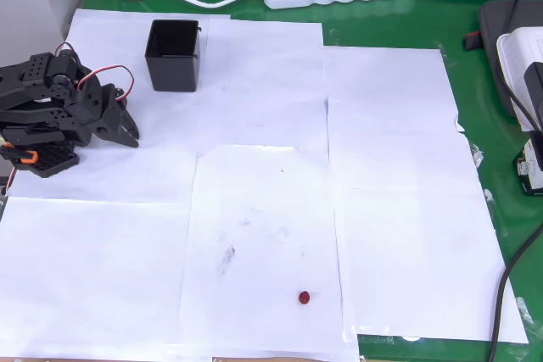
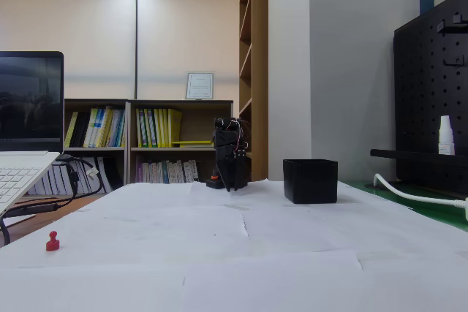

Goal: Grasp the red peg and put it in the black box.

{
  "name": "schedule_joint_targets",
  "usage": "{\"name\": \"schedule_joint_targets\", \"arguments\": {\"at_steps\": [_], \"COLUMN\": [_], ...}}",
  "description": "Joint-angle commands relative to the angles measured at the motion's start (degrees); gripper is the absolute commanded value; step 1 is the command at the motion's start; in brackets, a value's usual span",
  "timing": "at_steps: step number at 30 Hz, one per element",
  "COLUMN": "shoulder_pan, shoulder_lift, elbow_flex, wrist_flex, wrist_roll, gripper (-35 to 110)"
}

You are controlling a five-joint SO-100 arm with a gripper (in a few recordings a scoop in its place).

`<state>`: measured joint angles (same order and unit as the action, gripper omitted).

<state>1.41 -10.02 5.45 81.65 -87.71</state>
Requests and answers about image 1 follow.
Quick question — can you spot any white device at right edge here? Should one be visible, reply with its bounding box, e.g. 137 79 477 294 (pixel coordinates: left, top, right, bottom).
495 26 543 132

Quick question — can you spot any thick black cable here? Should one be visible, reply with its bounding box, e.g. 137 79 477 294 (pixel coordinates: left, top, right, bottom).
487 226 543 362

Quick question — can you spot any white paper sheet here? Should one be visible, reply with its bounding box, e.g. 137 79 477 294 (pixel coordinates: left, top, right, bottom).
197 18 330 155
63 8 232 92
177 144 361 362
6 84 200 204
0 196 213 359
334 131 530 344
322 46 467 192

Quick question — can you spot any thin black monitor cable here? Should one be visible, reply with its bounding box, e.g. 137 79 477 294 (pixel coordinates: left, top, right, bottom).
508 0 523 32

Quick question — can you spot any black square cup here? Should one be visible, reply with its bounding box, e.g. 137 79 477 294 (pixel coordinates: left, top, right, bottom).
143 19 203 92

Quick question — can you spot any dark grey pad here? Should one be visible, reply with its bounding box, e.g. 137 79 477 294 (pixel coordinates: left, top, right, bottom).
478 0 543 120

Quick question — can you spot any red black USB stick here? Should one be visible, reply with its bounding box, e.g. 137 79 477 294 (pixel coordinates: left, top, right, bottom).
462 31 483 52

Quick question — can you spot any orange black clamp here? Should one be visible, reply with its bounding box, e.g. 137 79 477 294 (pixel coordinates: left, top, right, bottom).
0 143 40 166

